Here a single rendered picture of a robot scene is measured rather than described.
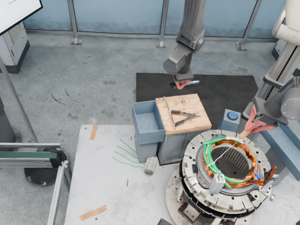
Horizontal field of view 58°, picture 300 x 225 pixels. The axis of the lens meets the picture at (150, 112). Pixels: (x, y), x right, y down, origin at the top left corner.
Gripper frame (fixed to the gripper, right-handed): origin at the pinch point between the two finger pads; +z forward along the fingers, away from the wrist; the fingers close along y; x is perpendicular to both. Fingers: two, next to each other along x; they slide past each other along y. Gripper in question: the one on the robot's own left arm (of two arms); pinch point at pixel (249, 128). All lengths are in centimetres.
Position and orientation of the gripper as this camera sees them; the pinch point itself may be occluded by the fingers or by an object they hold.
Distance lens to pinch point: 86.0
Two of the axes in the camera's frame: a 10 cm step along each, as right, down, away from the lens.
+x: 0.5, -7.2, 7.0
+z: -4.4, 6.1, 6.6
